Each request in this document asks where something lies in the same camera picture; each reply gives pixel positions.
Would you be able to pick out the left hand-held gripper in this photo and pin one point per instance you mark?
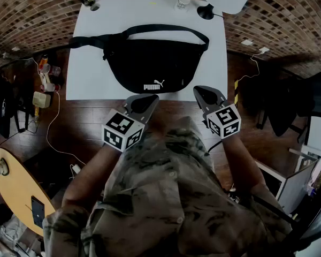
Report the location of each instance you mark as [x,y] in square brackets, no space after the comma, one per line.
[121,131]

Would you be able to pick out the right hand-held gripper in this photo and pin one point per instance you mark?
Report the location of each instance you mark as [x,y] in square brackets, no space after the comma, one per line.
[224,122]

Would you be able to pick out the person's right forearm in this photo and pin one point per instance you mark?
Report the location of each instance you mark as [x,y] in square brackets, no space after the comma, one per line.
[243,162]

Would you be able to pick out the person's left forearm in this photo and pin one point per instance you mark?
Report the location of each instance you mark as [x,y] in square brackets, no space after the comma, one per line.
[91,175]

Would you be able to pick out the yellow black striped tape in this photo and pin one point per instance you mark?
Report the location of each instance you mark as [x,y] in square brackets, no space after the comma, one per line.
[236,90]

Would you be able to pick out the white power adapter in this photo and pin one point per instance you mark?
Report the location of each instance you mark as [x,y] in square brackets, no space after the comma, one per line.
[75,170]

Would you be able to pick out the white printed cup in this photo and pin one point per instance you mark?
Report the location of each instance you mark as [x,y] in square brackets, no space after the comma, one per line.
[182,3]

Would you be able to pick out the clear plastic bottle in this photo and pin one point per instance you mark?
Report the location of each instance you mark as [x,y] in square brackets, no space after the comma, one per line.
[52,69]

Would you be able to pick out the person's patterned shirt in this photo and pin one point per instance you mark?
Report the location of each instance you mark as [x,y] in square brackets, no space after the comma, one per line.
[171,202]

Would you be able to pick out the beige box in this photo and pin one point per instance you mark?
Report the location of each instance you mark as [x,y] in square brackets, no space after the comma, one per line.
[41,99]

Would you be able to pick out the black hanging bag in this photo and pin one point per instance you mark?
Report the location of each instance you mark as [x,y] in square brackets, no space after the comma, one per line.
[0,106]

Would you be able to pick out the black flat plate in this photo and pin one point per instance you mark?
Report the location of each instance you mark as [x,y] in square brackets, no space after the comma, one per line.
[38,211]

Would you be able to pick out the round wooden side table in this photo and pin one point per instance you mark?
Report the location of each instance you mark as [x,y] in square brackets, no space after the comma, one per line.
[13,191]

